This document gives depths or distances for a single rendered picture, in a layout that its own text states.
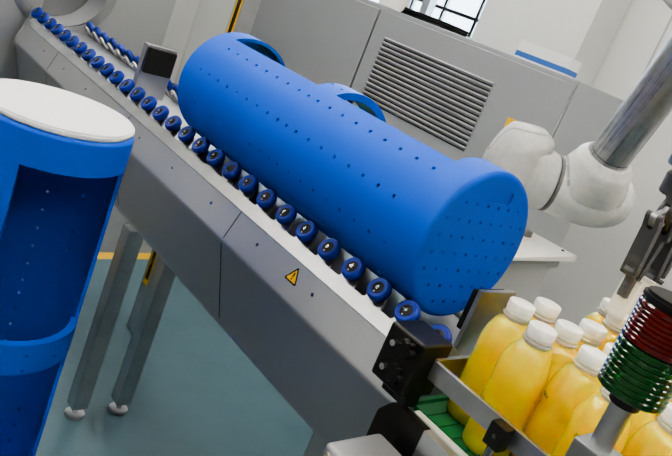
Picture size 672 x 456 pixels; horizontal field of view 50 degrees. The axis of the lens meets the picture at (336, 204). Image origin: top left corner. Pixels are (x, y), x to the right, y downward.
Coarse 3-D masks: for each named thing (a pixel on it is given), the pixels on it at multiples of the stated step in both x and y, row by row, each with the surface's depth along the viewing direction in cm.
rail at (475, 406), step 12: (432, 372) 103; (444, 372) 101; (444, 384) 101; (456, 384) 99; (456, 396) 99; (468, 396) 98; (480, 396) 97; (468, 408) 98; (480, 408) 96; (492, 408) 95; (480, 420) 96; (504, 420) 93; (516, 432) 92; (516, 444) 92; (528, 444) 91
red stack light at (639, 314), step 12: (636, 312) 65; (648, 312) 63; (660, 312) 63; (636, 324) 64; (648, 324) 63; (660, 324) 63; (636, 336) 64; (648, 336) 63; (660, 336) 63; (648, 348) 63; (660, 348) 63
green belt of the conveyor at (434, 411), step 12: (432, 396) 111; (444, 396) 112; (420, 408) 105; (432, 408) 106; (444, 408) 108; (432, 420) 103; (444, 420) 104; (456, 420) 106; (444, 432) 101; (456, 432) 102
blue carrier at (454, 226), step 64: (192, 64) 171; (256, 64) 160; (256, 128) 150; (320, 128) 138; (384, 128) 132; (320, 192) 134; (384, 192) 122; (448, 192) 115; (512, 192) 124; (384, 256) 122; (448, 256) 121; (512, 256) 134
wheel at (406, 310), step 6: (408, 300) 121; (396, 306) 121; (402, 306) 121; (408, 306) 120; (414, 306) 120; (396, 312) 121; (402, 312) 120; (408, 312) 120; (414, 312) 119; (420, 312) 120; (396, 318) 120; (402, 318) 119; (408, 318) 119; (414, 318) 119
